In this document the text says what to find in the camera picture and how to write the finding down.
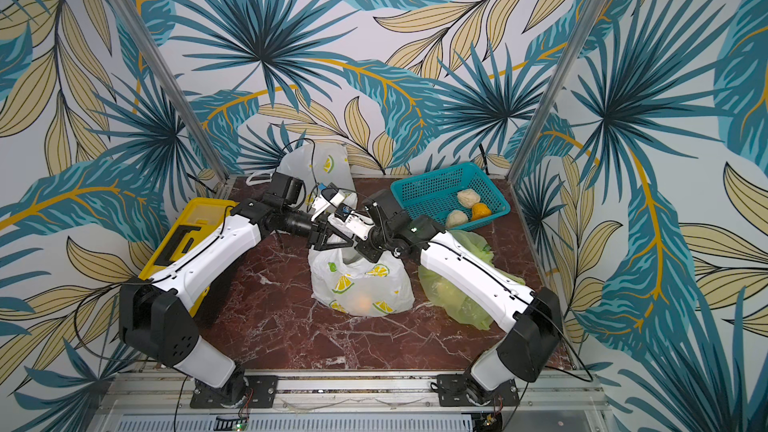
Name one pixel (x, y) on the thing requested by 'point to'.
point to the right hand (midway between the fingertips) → (360, 235)
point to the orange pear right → (480, 211)
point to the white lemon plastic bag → (349, 282)
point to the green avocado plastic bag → (450, 301)
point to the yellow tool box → (183, 222)
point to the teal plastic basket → (436, 195)
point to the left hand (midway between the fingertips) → (348, 242)
